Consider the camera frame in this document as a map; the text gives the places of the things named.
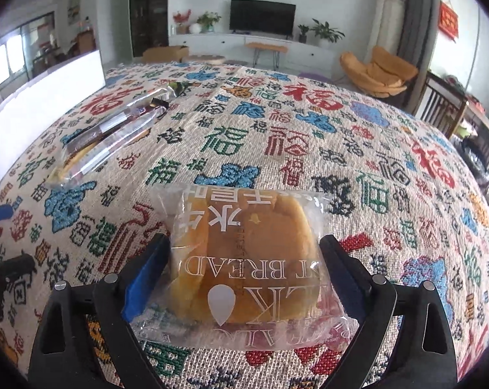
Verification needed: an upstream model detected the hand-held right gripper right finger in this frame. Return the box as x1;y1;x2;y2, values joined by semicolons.
318;234;458;389

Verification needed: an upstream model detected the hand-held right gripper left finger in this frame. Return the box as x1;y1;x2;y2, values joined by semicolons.
29;233;172;389

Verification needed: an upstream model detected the bread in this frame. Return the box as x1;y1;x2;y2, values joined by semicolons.
131;184;361;351

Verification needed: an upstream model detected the long clear snack packet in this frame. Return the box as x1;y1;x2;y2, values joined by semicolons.
47;107;168;189

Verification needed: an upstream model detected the clear packet with brown snack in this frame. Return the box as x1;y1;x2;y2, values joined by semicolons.
64;87;176;150

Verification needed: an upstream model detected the black and clear candy packet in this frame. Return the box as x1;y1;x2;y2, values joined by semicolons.
167;81;200;96

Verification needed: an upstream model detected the white box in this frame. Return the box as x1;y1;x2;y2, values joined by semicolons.
0;49;105;130

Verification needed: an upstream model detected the printed woven blanket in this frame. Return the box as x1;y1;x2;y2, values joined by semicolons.
0;61;489;389

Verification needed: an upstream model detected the sliding glass door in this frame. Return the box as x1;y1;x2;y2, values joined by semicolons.
0;12;56;90

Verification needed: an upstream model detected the dark wooden chair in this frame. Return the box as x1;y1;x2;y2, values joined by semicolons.
417;71;468;138

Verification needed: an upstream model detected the purple floor mat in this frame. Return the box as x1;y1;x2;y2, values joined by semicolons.
299;72;334;84

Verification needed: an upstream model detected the orange lounge chair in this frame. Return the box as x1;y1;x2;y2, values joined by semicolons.
340;46;419;98

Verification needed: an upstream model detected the cardboard box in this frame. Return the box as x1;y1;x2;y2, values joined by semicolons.
142;45;189;64

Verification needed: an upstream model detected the round wooden tray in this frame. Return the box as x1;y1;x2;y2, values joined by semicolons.
185;54;225;64

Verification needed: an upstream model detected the wooden stool with metal legs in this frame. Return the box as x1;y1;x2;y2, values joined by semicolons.
245;41;289;67

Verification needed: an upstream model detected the large potted plant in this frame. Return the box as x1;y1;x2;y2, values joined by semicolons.
309;18;346;45

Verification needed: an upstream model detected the white television cabinet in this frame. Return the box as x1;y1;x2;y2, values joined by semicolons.
169;32;336;76

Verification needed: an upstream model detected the dark tall cabinet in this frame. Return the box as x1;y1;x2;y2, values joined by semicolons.
129;0;170;58

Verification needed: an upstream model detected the white column air conditioner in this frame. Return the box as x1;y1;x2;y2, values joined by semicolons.
364;0;407;63

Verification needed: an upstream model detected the red flower plant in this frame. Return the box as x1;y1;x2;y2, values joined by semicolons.
172;9;192;35

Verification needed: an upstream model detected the grey curtain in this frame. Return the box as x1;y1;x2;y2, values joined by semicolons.
404;0;442;77

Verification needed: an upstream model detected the black television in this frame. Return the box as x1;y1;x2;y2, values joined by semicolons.
230;0;297;36

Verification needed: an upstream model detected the leafy green potted plant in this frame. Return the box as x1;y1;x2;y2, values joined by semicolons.
196;11;221;33

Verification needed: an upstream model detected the red wall hanging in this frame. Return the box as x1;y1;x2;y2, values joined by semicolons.
438;1;460;42

